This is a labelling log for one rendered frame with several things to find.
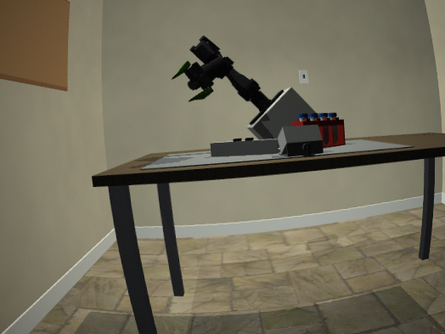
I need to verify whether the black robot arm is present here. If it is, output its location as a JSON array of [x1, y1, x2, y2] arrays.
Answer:
[[190, 35, 284, 125]]

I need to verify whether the grey flat mat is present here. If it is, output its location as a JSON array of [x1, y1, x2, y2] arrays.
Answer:
[[140, 139, 414, 170]]

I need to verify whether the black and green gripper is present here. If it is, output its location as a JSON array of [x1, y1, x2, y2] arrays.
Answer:
[[172, 61, 217, 102]]

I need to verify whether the red tube rack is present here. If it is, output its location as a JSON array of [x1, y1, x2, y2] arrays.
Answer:
[[291, 117, 346, 148]]

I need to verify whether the grey control panel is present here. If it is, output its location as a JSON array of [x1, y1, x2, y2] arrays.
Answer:
[[278, 125, 324, 156]]

